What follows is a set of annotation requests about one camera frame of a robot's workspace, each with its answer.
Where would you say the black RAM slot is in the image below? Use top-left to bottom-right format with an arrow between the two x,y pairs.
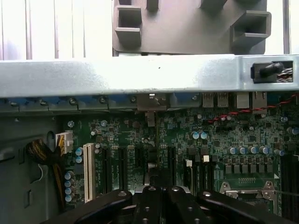
292,149 -> 299,215
281,149 -> 292,212
200,155 -> 214,192

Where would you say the black expansion slot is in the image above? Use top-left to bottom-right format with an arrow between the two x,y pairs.
167,146 -> 178,187
100,146 -> 112,194
118,146 -> 129,191

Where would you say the CPU socket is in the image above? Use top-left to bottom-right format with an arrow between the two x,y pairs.
219,179 -> 276,207

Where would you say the white PCI slot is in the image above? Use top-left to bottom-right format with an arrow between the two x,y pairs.
83,143 -> 96,203

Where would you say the green motherboard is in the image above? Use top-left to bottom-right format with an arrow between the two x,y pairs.
59,92 -> 299,212

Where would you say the thin metal locking lever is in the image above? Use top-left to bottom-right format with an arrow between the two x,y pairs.
272,189 -> 299,196

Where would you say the white power connector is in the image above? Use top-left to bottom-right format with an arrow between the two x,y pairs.
55,131 -> 74,154

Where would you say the black open PC case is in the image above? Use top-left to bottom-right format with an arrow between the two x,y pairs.
0,54 -> 299,224

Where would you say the grey plastic parts rack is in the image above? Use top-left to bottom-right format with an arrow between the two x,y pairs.
112,0 -> 273,57

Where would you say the red black twisted wire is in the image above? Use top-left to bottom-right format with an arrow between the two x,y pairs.
203,93 -> 299,124

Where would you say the yellow black power cable bundle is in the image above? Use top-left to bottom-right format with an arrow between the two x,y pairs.
25,139 -> 68,212

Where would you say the black intrusion switch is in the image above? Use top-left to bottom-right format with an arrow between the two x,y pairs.
250,62 -> 285,84

